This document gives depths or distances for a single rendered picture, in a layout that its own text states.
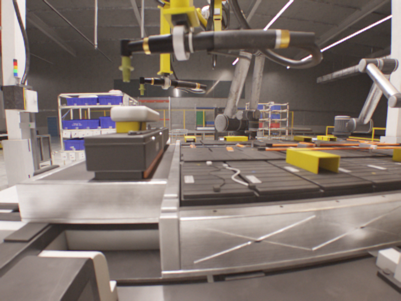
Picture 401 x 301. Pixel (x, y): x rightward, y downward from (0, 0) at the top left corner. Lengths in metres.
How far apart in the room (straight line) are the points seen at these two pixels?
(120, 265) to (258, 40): 0.66
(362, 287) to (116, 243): 0.56
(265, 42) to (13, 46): 4.44
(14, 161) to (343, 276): 4.50
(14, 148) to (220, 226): 4.29
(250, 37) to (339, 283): 0.52
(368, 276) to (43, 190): 0.70
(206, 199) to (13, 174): 4.35
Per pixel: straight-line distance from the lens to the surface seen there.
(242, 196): 0.37
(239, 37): 0.52
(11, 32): 4.76
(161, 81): 1.35
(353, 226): 0.44
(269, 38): 0.53
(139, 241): 0.61
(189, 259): 0.33
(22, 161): 4.40
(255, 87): 2.27
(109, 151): 0.49
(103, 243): 0.64
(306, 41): 0.56
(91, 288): 0.23
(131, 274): 0.55
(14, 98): 3.13
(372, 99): 3.08
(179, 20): 0.55
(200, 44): 0.53
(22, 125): 3.36
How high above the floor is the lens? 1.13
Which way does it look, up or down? 8 degrees down
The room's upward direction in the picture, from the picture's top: straight up
